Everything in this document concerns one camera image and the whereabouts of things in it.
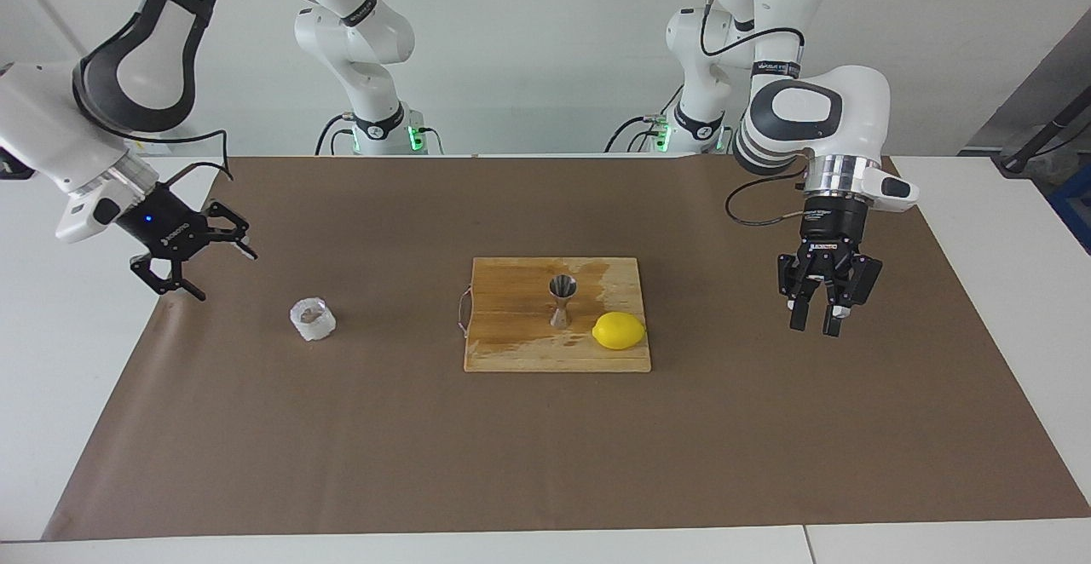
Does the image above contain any yellow lemon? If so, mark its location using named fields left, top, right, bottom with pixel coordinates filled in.
left=592, top=311, right=648, bottom=352

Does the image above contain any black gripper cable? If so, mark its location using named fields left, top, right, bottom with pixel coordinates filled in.
left=89, top=108, right=236, bottom=183
left=700, top=0, right=811, bottom=228

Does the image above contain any clear crinkled plastic cup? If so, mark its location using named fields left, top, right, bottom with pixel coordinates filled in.
left=289, top=296, right=338, bottom=343

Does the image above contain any blue crate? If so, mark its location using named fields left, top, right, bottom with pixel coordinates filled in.
left=1048, top=164, right=1091, bottom=255

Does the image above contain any black floor stand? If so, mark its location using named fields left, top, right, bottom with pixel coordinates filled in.
left=993, top=91, right=1091, bottom=176

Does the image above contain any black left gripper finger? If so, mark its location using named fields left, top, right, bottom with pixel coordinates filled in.
left=822, top=255, right=884, bottom=338
left=776, top=252, right=824, bottom=333

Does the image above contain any wooden cutting board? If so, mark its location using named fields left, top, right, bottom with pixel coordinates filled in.
left=463, top=256, right=654, bottom=374

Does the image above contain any brown paper table mat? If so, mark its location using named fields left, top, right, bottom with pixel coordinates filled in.
left=43, top=155, right=1091, bottom=543

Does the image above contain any steel double jigger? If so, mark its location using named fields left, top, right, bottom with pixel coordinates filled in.
left=547, top=273, right=580, bottom=330

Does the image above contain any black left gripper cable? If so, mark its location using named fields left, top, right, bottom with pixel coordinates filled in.
left=700, top=0, right=811, bottom=228

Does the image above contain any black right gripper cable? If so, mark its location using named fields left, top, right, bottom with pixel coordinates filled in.
left=89, top=108, right=236, bottom=183

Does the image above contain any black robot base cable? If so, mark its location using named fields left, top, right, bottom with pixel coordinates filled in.
left=603, top=83, right=684, bottom=155
left=313, top=112, right=359, bottom=157

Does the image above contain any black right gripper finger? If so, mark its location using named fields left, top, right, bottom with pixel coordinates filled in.
left=204, top=199, right=260, bottom=261
left=129, top=252, right=208, bottom=303

